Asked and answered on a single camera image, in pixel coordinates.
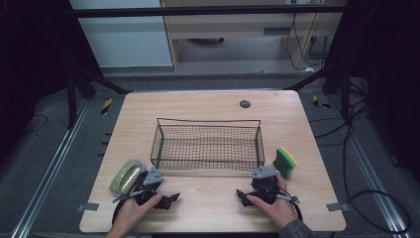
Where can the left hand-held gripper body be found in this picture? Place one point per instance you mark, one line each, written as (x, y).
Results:
(152, 177)

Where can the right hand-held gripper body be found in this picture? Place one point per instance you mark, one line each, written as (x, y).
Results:
(265, 185)

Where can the translucent green soap box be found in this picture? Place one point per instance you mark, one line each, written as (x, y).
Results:
(127, 177)

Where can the green and yellow sponge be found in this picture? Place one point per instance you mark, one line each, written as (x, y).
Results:
(284, 163)

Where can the person's right hand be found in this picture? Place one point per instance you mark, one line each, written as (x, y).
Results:
(280, 213)

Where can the person's left hand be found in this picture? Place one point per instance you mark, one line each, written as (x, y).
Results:
(132, 214)

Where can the grey round table grommet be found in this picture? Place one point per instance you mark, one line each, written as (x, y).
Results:
(245, 104)

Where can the yellow black hazard tape strip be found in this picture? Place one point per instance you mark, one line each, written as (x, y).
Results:
(319, 103)
(106, 106)

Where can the black metal stand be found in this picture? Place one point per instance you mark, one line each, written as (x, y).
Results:
(345, 95)
(71, 99)

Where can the white cabinet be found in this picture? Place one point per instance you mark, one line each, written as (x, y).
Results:
(128, 43)

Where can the black curtain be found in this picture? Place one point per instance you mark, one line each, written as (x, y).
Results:
(389, 82)
(36, 66)

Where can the light wooden desk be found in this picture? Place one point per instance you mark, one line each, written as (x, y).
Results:
(231, 28)

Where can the grey metal table bracket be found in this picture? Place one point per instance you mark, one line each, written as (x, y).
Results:
(337, 207)
(87, 207)

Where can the aluminium floor rail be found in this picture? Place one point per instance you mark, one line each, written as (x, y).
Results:
(49, 172)
(373, 185)

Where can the black horizontal frame bar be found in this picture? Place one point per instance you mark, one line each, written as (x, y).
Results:
(198, 12)

